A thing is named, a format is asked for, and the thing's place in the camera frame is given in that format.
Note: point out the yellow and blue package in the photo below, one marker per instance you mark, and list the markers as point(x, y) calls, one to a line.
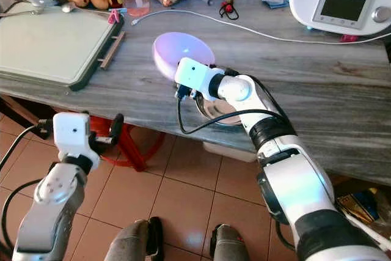
point(363, 206)

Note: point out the grey right robot leg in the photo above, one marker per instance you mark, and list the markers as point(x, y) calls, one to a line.
point(231, 246)

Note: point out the white box under table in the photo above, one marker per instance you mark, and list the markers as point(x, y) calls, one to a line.
point(227, 152)

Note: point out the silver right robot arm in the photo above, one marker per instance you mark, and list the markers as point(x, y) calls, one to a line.
point(299, 181)

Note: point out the pink clip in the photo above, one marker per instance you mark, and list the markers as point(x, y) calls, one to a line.
point(114, 16)

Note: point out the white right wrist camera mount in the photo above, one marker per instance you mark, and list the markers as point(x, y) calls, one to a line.
point(194, 74)

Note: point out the red plastic stool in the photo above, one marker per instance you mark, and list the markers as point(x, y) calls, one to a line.
point(133, 151)

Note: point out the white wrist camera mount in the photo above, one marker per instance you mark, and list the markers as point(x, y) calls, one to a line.
point(194, 74)
point(72, 132)

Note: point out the grey robot leg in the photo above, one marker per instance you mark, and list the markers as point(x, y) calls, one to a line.
point(128, 242)
point(231, 246)

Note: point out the small red object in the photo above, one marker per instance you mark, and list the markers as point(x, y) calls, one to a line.
point(348, 38)

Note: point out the large purple plastic bowl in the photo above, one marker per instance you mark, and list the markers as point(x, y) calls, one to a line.
point(172, 52)

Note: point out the stainless steel bowl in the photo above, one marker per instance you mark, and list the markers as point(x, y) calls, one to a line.
point(217, 109)

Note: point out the dark wooden table leg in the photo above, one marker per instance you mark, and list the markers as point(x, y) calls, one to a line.
point(21, 111)

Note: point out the metal spoon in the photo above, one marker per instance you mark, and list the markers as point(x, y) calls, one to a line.
point(68, 7)

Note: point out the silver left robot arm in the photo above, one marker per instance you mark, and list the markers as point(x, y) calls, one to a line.
point(50, 209)

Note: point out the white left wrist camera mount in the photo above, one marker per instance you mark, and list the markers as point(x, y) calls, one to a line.
point(72, 132)

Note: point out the grey left robot leg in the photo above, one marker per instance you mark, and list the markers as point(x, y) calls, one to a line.
point(128, 242)

